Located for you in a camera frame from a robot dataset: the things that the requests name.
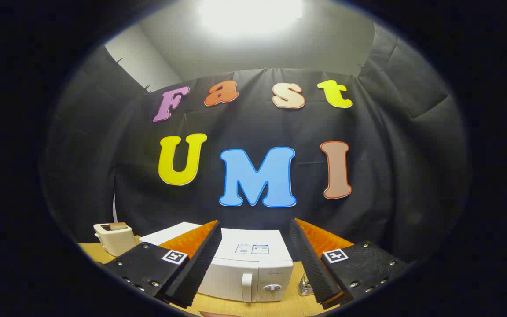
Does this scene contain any metal wire utensil holder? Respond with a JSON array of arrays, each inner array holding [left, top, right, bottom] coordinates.
[[298, 273, 316, 296]]

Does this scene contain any cream toaster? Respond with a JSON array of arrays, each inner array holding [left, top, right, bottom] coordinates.
[[93, 222, 136, 257]]

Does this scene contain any white microwave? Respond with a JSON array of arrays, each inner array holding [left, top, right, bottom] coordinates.
[[139, 221, 294, 303]]

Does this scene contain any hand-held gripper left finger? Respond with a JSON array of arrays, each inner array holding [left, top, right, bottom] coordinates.
[[102, 219, 222, 309]]

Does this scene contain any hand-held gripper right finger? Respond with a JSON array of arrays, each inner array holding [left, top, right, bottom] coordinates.
[[290, 218, 408, 309]]

